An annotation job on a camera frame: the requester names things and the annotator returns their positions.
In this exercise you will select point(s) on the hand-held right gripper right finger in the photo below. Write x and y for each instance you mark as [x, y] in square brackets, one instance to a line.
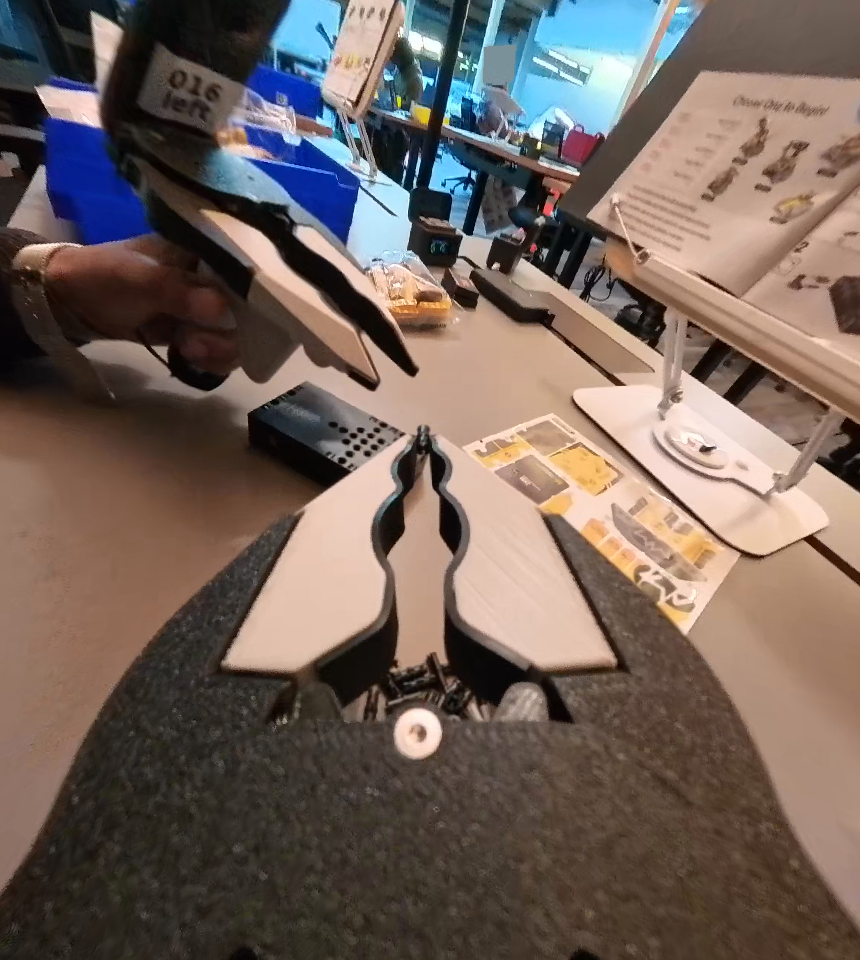
[520, 600]

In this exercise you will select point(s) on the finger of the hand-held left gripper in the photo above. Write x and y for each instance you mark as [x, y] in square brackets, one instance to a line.
[347, 277]
[302, 307]

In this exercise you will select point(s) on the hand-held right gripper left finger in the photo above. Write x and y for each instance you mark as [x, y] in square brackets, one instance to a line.
[325, 592]

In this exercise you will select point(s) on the black perforated battery box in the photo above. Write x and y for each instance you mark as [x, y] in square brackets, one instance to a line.
[310, 435]

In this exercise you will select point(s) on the pile of black connector pins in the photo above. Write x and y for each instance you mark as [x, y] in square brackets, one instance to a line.
[415, 686]

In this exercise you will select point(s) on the single black pin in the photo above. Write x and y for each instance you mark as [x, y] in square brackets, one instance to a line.
[424, 441]

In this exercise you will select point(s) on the person's left hand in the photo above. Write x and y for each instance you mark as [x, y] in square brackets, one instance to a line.
[130, 292]

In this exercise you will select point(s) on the clear bag of yellow parts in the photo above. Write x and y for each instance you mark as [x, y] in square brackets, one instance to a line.
[411, 292]

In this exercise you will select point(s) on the clear plastic bag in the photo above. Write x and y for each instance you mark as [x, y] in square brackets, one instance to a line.
[265, 124]

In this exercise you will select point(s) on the blue storage bin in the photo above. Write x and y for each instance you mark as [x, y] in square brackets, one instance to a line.
[100, 180]

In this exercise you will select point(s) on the black charging case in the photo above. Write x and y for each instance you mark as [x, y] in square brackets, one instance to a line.
[436, 236]

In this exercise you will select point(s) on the yellow grey sticker sheet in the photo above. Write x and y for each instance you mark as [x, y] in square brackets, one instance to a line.
[595, 525]

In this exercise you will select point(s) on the small black battery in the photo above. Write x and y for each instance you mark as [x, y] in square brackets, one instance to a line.
[460, 289]

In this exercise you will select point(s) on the black charger adapter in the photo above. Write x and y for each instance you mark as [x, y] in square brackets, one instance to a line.
[506, 253]

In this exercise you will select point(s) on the black flat power bank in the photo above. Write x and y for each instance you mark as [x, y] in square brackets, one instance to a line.
[512, 295]

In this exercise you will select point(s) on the background wooden desk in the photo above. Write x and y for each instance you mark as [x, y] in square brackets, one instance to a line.
[505, 161]

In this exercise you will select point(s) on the wooden background book stand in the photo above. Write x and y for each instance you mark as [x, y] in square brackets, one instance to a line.
[362, 52]

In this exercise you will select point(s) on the black pole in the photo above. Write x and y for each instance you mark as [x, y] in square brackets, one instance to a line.
[441, 97]

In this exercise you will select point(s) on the grey wrist watch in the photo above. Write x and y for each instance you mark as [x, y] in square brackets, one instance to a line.
[47, 300]

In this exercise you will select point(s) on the white book stand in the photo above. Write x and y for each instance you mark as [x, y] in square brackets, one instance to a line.
[744, 517]

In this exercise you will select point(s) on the red storage bin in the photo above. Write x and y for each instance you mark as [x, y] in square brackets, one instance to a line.
[581, 144]

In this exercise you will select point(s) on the instruction booklet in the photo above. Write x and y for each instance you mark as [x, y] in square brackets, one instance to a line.
[744, 172]

